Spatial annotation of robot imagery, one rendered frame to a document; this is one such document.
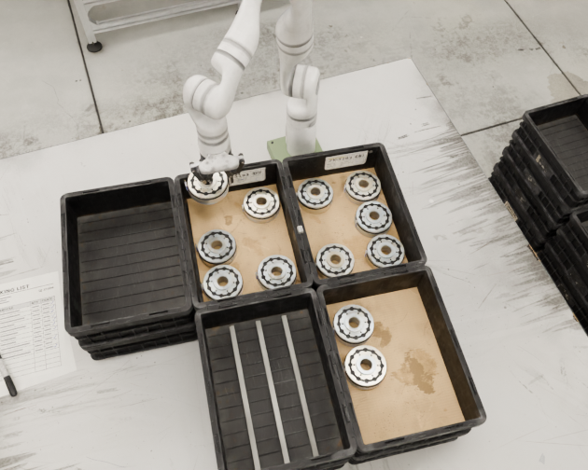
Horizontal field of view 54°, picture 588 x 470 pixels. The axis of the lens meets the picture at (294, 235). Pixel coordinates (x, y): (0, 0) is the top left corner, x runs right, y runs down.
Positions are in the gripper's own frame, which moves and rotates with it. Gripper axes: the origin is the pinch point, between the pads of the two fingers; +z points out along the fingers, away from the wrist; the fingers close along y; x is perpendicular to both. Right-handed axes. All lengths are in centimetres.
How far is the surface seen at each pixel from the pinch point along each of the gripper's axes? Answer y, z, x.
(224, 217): 0.3, 17.0, 1.0
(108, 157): 32, 30, -38
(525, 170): -120, 59, -20
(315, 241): -22.9, 17.0, 14.2
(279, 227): -14.2, 17.0, 7.4
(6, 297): 64, 30, 6
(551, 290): -89, 30, 39
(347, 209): -34.5, 17.1, 5.9
